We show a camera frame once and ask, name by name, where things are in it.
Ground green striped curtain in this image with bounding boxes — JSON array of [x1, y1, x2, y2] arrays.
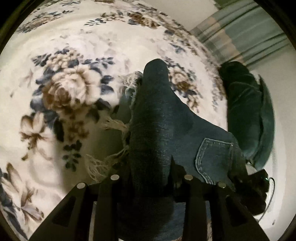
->
[[190, 0, 290, 68]]

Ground dark blue jeans pants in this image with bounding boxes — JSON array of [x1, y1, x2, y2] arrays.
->
[[84, 58, 246, 241]]

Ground teal green pillow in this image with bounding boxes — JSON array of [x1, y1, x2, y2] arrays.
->
[[253, 75, 276, 171]]

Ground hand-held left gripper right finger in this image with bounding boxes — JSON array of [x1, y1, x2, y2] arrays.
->
[[170, 155, 271, 241]]

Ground dark green folded blanket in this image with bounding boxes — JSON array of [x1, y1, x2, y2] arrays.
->
[[218, 61, 263, 161]]

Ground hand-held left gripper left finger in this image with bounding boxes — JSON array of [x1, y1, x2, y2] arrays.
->
[[29, 174, 121, 241]]

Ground white headboard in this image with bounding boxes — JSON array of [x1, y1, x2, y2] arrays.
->
[[248, 67, 296, 234]]

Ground floral bedspread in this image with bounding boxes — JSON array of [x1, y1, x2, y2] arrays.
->
[[0, 0, 234, 241]]

